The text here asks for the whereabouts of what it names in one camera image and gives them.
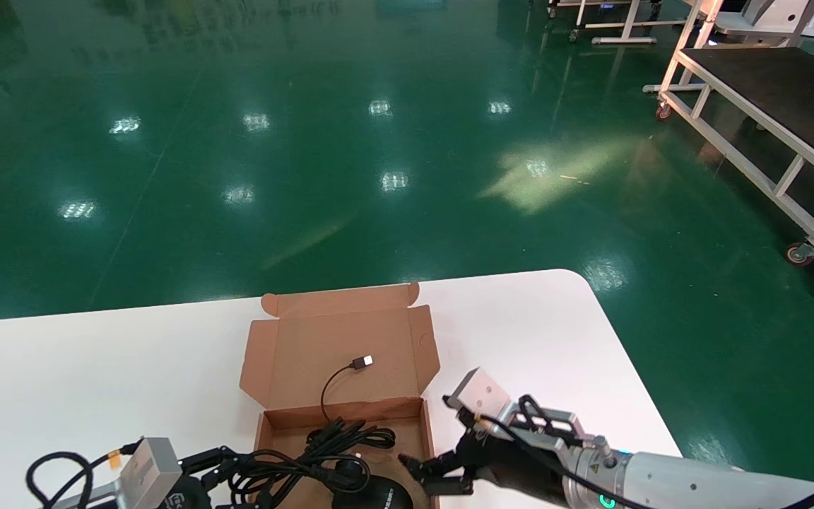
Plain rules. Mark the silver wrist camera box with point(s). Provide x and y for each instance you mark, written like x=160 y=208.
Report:
x=149 y=470
x=481 y=396

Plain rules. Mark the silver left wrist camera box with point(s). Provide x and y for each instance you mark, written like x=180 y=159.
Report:
x=149 y=470

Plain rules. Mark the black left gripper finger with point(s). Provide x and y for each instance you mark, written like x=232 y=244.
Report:
x=213 y=459

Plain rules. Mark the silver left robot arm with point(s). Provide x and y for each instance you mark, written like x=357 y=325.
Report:
x=96 y=502

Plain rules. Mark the black top white frame workbench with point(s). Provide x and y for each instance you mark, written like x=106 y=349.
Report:
x=788 y=92

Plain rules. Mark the white machine base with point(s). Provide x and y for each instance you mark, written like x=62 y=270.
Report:
x=767 y=18

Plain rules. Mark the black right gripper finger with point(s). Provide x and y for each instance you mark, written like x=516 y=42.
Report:
x=439 y=466
x=449 y=486

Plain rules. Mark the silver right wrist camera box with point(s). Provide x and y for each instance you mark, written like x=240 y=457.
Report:
x=481 y=396

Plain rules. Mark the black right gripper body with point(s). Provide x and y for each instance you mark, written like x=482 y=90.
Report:
x=513 y=466

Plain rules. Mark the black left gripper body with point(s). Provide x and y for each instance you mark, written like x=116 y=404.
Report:
x=184 y=495

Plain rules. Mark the white wheeled table frame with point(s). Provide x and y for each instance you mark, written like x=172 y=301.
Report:
x=622 y=28

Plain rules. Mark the brown open cardboard box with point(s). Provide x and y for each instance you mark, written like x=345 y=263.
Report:
x=294 y=353

